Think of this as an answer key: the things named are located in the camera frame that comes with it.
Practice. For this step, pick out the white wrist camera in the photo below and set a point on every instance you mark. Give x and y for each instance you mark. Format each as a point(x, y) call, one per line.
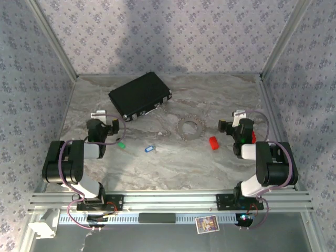
point(237, 119)
point(98, 114)

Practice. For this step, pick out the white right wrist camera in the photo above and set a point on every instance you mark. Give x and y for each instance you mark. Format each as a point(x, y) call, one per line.
point(237, 119)

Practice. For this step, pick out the black rectangular duct cover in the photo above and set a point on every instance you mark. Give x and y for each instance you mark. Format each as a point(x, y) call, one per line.
point(157, 218)

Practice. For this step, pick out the aluminium frame post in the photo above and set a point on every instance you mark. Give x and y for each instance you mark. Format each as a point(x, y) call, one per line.
point(286, 39)
point(52, 39)

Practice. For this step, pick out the green key tag with key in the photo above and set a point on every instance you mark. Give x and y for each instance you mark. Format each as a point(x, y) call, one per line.
point(121, 145)

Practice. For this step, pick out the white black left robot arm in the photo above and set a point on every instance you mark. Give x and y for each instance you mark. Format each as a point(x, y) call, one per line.
point(60, 168)

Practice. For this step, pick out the white plastic bracket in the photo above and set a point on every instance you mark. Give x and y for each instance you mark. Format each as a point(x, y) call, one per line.
point(42, 227)

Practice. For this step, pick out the colourful picture card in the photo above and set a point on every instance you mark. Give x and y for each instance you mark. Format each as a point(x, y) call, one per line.
point(207, 224)

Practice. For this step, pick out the aluminium mounting rail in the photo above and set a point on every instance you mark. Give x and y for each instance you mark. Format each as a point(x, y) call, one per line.
point(170, 200)

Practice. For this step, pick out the smooth red block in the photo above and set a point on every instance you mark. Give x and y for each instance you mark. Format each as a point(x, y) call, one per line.
point(214, 143)

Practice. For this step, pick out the aluminium table side rail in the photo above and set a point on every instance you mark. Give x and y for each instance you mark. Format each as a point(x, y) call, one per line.
point(273, 113)
point(60, 126)

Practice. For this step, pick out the black hard case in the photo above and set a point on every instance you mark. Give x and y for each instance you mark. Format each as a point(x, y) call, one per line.
point(139, 94)

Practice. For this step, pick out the grey metal panel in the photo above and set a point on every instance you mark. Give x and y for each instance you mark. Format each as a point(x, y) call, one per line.
point(157, 240)

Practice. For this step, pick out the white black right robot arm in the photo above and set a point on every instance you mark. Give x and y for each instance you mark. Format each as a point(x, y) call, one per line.
point(275, 168)

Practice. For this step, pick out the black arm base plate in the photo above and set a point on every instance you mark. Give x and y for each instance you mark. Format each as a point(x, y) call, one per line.
point(115, 203)
point(224, 202)

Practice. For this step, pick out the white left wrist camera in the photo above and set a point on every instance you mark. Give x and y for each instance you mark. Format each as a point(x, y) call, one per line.
point(98, 114)

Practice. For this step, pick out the blue key tag with key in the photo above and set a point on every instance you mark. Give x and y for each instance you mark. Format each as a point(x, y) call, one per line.
point(148, 149)

